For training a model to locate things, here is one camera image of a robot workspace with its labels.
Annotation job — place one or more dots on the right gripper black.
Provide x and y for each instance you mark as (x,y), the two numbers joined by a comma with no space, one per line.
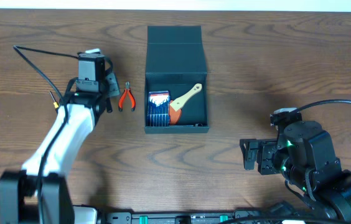
(261,154)

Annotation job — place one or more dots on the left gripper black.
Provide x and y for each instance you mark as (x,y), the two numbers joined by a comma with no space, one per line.
(112,88)

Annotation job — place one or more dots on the blue precision screwdriver set case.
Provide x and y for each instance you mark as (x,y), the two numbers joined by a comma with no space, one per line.
(158,108)

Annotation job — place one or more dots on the orange scraper wooden handle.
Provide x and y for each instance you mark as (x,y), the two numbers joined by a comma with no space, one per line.
(175,107)

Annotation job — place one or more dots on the small claw hammer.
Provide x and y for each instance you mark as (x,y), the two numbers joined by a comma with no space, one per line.
(108,106)

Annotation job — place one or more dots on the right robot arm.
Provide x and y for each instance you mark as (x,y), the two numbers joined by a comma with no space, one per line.
(304,154)

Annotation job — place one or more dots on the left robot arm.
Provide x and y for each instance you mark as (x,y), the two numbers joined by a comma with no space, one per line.
(38,192)

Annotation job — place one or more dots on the black yellow screwdriver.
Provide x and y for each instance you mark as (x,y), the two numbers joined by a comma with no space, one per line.
(55,103)

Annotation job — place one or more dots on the dark green open box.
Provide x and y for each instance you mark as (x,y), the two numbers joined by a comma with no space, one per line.
(175,62)

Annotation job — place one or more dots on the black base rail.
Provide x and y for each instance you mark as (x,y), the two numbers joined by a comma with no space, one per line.
(178,217)

